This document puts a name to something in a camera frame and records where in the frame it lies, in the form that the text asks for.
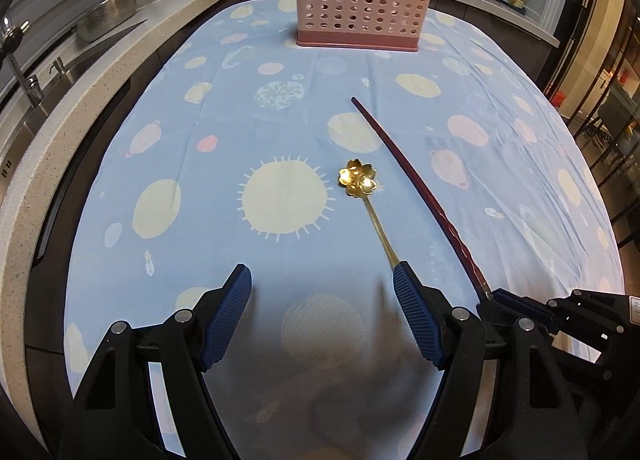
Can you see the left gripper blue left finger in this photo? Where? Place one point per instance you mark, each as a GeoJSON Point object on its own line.
{"type": "Point", "coordinates": [221, 311]}

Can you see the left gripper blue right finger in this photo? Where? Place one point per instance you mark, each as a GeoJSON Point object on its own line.
{"type": "Point", "coordinates": [422, 307]}

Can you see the dark purple chopstick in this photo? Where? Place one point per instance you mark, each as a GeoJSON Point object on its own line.
{"type": "Point", "coordinates": [477, 278]}

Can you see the steel kitchen sink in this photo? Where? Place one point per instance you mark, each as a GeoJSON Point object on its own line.
{"type": "Point", "coordinates": [16, 139]}

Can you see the gold flower spoon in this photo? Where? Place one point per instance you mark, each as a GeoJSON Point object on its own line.
{"type": "Point", "coordinates": [359, 181]}

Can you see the blue dotted tablecloth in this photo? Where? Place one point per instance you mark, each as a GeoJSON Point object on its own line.
{"type": "Point", "coordinates": [231, 156]}

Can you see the soap dispenser pump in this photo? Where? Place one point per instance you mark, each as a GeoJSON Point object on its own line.
{"type": "Point", "coordinates": [58, 66]}

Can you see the pink perforated utensil holder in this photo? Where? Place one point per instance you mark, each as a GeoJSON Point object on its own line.
{"type": "Point", "coordinates": [368, 24]}

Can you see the steel mixing bowl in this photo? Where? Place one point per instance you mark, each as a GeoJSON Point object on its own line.
{"type": "Point", "coordinates": [104, 17]}

